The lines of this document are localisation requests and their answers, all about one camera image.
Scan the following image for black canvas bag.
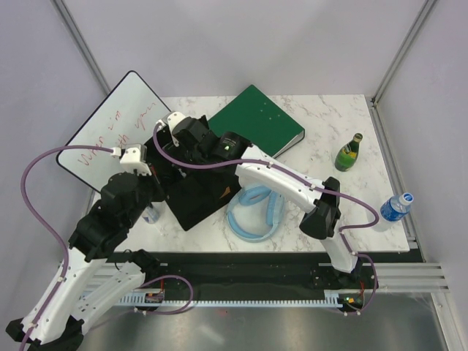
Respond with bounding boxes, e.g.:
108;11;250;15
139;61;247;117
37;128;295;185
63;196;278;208
146;116;249;230

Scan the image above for water bottle near left arm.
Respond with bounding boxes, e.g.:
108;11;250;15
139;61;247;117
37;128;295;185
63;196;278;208
141;204;160;224

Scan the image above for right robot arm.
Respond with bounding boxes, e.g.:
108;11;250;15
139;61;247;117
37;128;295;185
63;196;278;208
153;112;361;288

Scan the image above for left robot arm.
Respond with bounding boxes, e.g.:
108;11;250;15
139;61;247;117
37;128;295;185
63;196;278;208
6;173;161;350

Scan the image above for white whiteboard red writing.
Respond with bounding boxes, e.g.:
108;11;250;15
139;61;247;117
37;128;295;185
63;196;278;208
56;71;170;192

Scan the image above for light blue headphones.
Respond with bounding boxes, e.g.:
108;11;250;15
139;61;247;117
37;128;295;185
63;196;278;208
226;184;285;243

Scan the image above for green glass bottle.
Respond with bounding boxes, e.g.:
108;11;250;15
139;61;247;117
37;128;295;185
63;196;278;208
334;133;363;172

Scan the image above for water bottle at right edge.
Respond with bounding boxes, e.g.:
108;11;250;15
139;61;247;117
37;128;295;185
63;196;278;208
374;192;414;232

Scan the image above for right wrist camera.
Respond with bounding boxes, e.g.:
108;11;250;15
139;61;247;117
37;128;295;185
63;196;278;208
157;111;186;130

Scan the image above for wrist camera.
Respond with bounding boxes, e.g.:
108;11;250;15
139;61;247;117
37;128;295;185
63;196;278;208
111;144;151;176
157;111;186;130

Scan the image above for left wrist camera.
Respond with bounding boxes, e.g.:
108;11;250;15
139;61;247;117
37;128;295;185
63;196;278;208
111;144;151;176

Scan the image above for green ring binder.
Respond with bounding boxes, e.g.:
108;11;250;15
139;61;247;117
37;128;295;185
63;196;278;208
208;85;305;158

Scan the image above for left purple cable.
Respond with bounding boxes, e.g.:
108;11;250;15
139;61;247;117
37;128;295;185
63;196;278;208
18;145;121;351

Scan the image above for left corner frame post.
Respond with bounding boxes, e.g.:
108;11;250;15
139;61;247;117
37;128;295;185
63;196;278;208
51;0;111;95

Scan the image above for corner frame post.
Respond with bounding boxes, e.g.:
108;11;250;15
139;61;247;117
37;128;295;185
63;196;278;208
370;0;438;106
51;0;111;95

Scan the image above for white cable duct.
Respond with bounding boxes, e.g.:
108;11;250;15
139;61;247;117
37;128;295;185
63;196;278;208
115;291;343;309

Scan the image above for right corner frame post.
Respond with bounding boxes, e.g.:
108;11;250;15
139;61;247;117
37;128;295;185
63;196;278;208
370;0;438;106

